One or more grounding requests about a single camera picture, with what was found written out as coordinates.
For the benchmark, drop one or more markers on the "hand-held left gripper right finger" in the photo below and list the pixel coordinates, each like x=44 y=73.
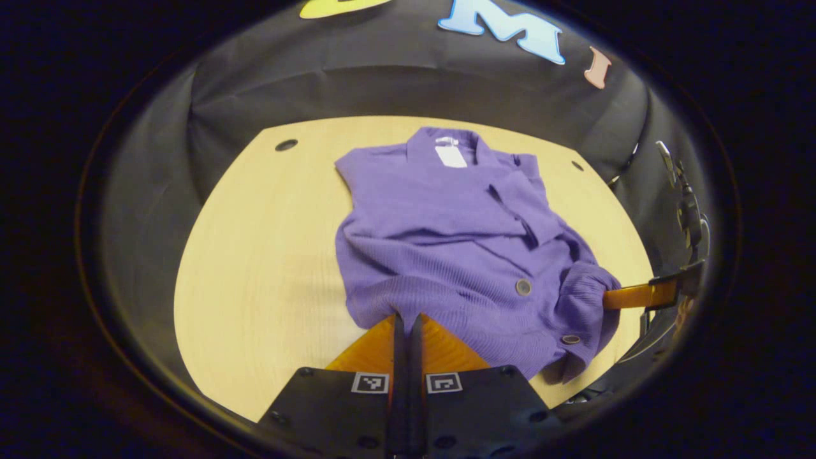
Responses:
x=415 y=382

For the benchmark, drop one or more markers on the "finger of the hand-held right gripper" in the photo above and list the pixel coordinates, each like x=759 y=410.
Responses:
x=637 y=296

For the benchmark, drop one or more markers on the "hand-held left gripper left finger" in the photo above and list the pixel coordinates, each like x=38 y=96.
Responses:
x=398 y=382

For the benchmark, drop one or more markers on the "purple knit cardigan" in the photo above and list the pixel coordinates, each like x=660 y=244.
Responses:
x=433 y=223

